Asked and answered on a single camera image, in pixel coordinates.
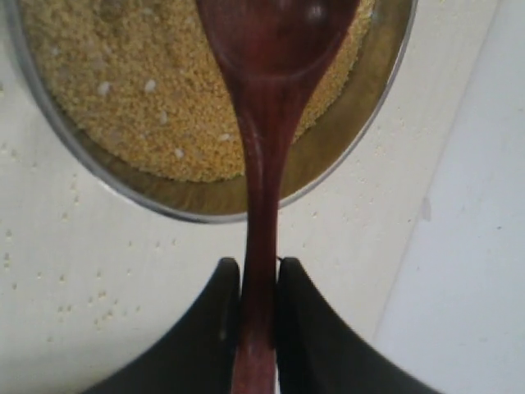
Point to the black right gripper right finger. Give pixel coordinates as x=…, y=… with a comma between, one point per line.
x=317, y=352

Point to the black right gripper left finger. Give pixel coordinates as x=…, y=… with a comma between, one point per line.
x=196, y=355

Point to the dark red wooden spoon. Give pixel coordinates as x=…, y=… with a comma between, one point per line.
x=272, y=55

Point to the steel bowl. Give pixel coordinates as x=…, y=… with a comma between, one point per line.
x=315, y=156

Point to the yellow millet grains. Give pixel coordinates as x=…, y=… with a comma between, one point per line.
x=139, y=78

